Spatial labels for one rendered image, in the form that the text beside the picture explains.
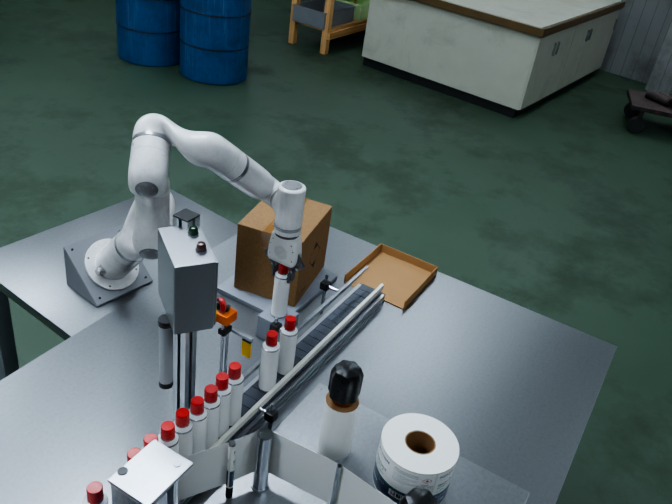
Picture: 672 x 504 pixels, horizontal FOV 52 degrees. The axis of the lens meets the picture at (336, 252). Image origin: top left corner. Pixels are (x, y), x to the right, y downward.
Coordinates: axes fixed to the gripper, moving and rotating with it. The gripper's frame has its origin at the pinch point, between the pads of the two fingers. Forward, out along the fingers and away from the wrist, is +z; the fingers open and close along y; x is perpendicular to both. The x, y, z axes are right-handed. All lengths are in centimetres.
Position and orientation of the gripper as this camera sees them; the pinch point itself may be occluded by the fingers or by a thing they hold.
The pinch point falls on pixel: (283, 273)
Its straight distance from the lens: 221.0
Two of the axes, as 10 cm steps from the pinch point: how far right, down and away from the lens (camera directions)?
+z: -1.3, 8.4, 5.3
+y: 8.5, 3.7, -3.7
